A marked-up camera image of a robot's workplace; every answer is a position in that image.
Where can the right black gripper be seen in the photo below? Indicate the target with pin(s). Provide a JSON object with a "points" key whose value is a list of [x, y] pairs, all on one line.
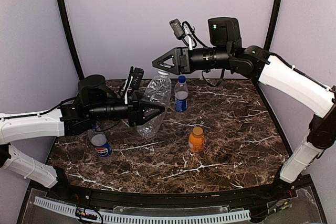
{"points": [[184, 64]]}

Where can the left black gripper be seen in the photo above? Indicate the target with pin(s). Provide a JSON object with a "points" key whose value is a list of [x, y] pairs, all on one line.
{"points": [[136, 115]]}

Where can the clear plastic bottle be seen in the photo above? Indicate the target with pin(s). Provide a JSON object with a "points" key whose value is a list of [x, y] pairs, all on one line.
{"points": [[158, 92]]}

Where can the blue label water bottle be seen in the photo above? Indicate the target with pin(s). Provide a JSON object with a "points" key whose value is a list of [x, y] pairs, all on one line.
{"points": [[181, 94]]}

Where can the white bottle cap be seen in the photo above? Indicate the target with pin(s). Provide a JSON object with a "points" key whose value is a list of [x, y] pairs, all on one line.
{"points": [[162, 72]]}

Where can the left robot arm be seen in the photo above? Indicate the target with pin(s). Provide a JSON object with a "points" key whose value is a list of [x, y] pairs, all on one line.
{"points": [[94, 102]]}

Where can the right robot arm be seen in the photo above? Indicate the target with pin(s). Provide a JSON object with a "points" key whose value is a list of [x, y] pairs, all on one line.
{"points": [[268, 68]]}

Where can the orange juice bottle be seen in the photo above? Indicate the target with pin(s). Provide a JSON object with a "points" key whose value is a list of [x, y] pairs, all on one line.
{"points": [[196, 140]]}

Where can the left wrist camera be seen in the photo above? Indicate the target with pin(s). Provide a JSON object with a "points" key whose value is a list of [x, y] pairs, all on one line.
{"points": [[134, 80]]}

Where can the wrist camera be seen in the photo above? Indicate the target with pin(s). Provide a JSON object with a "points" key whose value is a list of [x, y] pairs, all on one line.
{"points": [[183, 33], [134, 80]]}

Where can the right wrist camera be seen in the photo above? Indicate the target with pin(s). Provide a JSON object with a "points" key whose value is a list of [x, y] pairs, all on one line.
{"points": [[183, 33]]}

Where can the white slotted cable duct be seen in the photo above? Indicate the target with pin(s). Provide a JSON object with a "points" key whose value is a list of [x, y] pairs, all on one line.
{"points": [[167, 216]]}

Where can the right black frame post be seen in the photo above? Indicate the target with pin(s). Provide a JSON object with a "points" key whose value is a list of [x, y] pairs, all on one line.
{"points": [[272, 24]]}

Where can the black frame post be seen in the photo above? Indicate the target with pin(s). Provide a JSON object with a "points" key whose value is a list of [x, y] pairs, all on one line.
{"points": [[272, 24], [69, 38]]}

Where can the black front rail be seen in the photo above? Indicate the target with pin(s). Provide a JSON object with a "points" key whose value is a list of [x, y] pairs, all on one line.
{"points": [[97, 198]]}

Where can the left black frame post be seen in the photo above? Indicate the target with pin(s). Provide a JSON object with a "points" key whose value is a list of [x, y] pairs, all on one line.
{"points": [[69, 38]]}

